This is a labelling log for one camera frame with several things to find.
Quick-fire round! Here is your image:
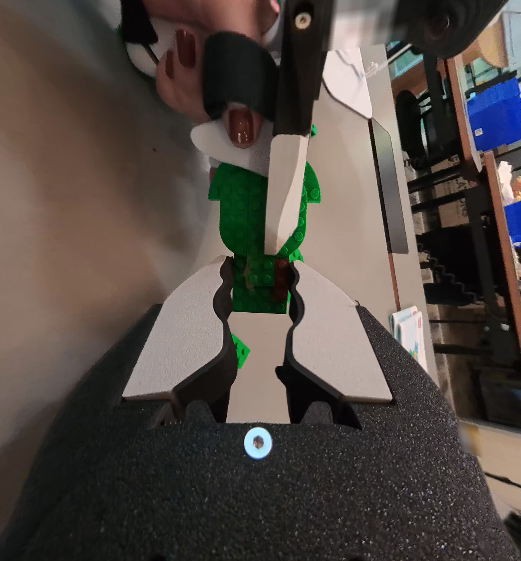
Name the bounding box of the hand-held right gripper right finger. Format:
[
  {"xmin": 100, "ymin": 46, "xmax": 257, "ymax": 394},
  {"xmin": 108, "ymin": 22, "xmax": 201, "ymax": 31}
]
[{"xmin": 276, "ymin": 262, "xmax": 394, "ymax": 404}]

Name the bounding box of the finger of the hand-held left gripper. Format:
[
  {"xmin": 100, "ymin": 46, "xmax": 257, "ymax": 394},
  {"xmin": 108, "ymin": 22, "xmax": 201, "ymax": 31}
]
[{"xmin": 264, "ymin": 131, "xmax": 312, "ymax": 257}]

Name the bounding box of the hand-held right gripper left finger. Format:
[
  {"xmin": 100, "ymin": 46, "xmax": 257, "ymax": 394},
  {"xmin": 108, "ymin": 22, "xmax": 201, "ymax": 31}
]
[{"xmin": 121, "ymin": 255, "xmax": 239, "ymax": 402}]

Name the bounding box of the green lego plate assembly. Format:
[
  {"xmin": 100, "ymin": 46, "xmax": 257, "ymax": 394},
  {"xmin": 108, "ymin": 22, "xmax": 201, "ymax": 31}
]
[{"xmin": 208, "ymin": 125, "xmax": 323, "ymax": 314}]

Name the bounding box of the small rectangular green lego plate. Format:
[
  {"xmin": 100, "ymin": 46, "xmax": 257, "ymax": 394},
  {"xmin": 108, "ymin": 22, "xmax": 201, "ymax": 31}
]
[{"xmin": 231, "ymin": 333, "xmax": 251, "ymax": 370}]

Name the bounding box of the lego instruction booklet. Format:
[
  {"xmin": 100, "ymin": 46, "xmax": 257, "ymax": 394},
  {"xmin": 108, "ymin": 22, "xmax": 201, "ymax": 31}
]
[{"xmin": 390, "ymin": 305, "xmax": 429, "ymax": 374}]

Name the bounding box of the person's left hand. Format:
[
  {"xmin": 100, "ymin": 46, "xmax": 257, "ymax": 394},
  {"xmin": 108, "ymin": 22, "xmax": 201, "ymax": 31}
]
[{"xmin": 144, "ymin": 0, "xmax": 283, "ymax": 148}]

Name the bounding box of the white document stand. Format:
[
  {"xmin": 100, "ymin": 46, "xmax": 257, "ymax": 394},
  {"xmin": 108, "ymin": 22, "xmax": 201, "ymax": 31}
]
[{"xmin": 322, "ymin": 44, "xmax": 393, "ymax": 120}]

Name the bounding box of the black flat pad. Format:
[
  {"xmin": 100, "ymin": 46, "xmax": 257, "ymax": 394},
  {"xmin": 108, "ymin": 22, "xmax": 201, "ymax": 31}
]
[{"xmin": 370, "ymin": 117, "xmax": 409, "ymax": 255}]

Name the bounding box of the black office chair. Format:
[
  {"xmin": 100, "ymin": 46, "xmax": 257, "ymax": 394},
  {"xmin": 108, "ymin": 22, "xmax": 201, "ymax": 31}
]
[{"xmin": 394, "ymin": 89, "xmax": 428, "ymax": 164}]

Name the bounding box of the wooden table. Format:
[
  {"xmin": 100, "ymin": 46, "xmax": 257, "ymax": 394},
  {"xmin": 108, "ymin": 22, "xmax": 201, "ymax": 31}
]
[{"xmin": 444, "ymin": 56, "xmax": 521, "ymax": 396}]

